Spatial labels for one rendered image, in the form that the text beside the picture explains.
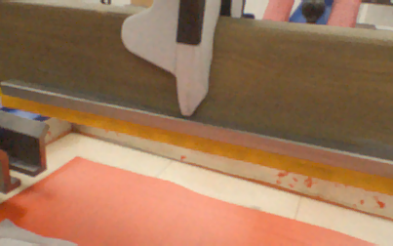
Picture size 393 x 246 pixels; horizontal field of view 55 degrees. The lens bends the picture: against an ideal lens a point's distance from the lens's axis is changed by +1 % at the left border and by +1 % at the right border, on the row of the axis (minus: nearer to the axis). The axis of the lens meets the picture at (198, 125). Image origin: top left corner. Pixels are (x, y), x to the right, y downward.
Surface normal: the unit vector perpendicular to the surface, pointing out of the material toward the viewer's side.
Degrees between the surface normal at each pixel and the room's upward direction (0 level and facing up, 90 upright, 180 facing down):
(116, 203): 0
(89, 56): 90
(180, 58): 104
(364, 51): 90
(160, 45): 84
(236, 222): 0
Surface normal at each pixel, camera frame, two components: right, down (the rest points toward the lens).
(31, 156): -0.38, 0.34
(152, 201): 0.08, -0.91
